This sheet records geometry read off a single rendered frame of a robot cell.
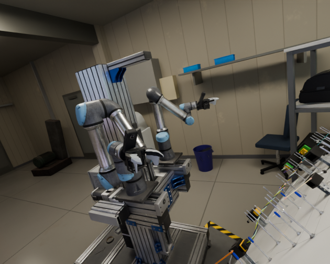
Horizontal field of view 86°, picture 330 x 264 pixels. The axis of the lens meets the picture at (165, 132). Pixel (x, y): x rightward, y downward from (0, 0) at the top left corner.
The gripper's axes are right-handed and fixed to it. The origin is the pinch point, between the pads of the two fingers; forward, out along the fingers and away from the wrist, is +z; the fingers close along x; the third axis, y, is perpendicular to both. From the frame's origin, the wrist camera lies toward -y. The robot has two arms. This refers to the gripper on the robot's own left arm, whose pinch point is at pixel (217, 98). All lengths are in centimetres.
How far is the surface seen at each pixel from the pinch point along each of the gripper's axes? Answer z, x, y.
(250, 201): 37, -28, 163
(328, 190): 5, 114, 9
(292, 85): 41, 39, -8
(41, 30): -228, -181, -128
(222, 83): 62, -186, 26
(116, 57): -146, -300, -67
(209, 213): -22, -19, 162
